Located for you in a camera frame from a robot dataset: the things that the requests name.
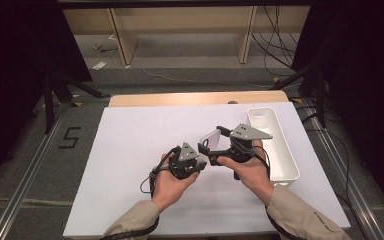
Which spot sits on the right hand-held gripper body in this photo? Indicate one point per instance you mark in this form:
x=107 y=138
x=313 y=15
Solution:
x=243 y=146

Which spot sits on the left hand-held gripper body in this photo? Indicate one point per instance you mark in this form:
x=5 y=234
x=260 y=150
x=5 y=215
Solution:
x=181 y=161

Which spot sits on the iridescent phone case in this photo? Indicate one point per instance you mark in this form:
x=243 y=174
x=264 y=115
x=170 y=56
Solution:
x=214 y=140

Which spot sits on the long white plastic container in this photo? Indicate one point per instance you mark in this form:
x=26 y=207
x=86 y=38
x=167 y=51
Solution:
x=276 y=150

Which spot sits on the person's left hand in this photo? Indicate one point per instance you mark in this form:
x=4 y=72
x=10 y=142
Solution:
x=170 y=190

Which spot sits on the person's right hand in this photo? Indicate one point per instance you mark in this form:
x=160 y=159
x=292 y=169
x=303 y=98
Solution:
x=251 y=176

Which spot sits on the white board sheet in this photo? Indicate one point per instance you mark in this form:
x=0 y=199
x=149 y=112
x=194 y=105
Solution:
x=140 y=133

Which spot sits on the yellow tape piece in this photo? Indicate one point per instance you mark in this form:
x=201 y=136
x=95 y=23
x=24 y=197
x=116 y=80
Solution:
x=297 y=100
x=276 y=80
x=77 y=104

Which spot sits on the black tripod stand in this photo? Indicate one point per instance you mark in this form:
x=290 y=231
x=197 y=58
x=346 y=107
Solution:
x=49 y=100
x=320 y=96

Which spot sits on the white paper scrap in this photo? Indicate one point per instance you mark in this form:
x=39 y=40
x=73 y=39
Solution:
x=96 y=46
x=99 y=65

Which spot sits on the black metal bar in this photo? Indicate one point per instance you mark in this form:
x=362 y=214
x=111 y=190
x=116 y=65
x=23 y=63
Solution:
x=180 y=3

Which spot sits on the light wooden desk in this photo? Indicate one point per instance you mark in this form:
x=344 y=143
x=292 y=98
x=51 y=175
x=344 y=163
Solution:
x=126 y=36

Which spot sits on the dark curtain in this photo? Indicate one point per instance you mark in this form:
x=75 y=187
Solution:
x=370 y=83
x=13 y=83

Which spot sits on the aluminium floor rail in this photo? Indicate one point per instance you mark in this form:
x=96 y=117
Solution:
x=26 y=181
x=346 y=183

